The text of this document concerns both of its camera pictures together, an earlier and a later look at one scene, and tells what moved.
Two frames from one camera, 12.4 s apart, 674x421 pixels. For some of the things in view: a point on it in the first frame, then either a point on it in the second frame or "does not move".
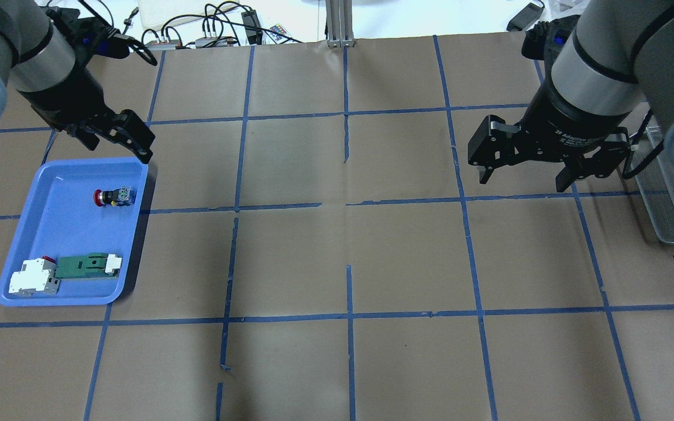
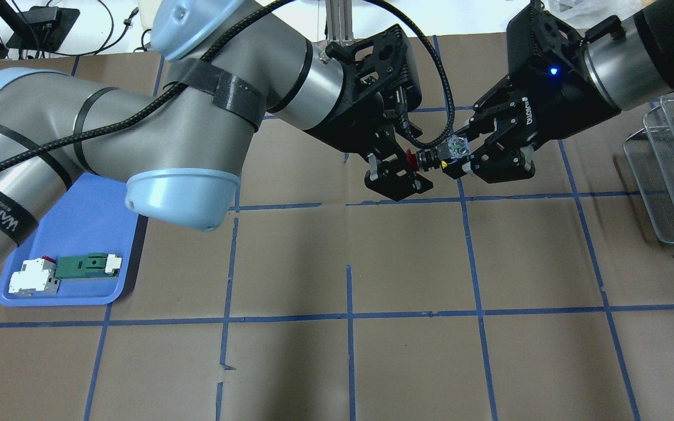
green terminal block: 96,265 does not move
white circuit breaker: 37,276 does not move
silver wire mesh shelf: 650,168 does not move
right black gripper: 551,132 -> 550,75
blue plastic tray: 61,218 does not move
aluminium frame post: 339,23 does not move
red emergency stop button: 123,196 -> 457,149
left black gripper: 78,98 -> 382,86
